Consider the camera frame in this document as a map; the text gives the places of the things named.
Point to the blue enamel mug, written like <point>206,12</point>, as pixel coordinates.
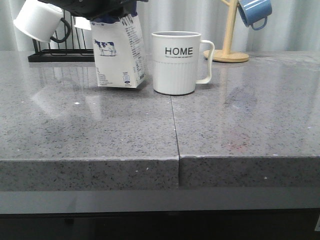
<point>252,11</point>

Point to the wooden mug tree stand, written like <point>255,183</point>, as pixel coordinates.
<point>225,55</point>

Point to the white enamel mug black handle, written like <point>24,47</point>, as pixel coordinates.
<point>82,23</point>

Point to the black wire mug rack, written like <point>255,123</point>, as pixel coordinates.
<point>76,48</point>

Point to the blue white milk carton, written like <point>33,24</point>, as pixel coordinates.
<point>119,53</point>

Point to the white HOME cup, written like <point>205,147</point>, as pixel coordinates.
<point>175,56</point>

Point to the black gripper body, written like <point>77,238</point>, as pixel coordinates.
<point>92,9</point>

